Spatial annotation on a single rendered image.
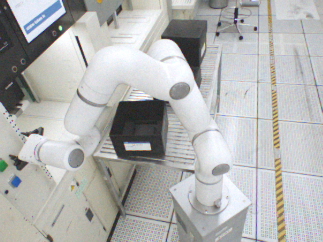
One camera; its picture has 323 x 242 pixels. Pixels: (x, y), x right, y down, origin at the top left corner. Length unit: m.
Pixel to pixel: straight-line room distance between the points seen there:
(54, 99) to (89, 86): 1.16
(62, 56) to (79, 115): 0.86
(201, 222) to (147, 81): 0.77
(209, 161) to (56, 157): 0.49
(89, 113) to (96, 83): 0.10
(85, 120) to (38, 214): 0.67
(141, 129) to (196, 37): 0.76
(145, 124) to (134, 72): 0.98
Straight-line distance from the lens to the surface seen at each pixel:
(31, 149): 1.02
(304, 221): 2.22
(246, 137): 2.58
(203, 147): 0.95
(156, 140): 1.36
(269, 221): 2.15
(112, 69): 0.68
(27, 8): 1.18
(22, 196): 1.23
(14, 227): 1.24
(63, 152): 0.87
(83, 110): 0.75
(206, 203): 1.26
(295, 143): 2.63
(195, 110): 0.81
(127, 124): 1.66
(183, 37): 1.96
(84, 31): 1.42
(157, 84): 0.65
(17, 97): 1.87
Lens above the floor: 1.90
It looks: 44 degrees down
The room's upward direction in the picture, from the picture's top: 8 degrees counter-clockwise
